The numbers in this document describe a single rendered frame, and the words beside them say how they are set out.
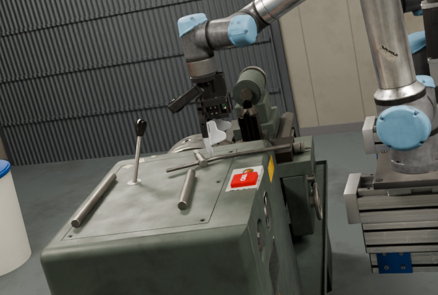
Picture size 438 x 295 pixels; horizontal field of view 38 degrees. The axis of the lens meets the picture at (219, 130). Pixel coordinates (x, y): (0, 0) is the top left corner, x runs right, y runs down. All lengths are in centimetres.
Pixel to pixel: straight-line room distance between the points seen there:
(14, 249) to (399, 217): 326
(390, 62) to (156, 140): 474
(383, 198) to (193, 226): 56
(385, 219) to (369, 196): 7
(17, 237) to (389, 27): 351
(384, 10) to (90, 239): 81
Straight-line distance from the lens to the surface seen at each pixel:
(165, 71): 579
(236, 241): 131
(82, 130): 638
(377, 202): 170
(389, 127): 147
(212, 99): 163
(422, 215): 171
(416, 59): 209
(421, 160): 164
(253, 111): 253
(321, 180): 328
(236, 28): 154
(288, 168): 252
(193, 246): 133
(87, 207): 157
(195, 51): 159
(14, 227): 452
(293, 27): 540
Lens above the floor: 182
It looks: 17 degrees down
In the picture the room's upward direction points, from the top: 13 degrees counter-clockwise
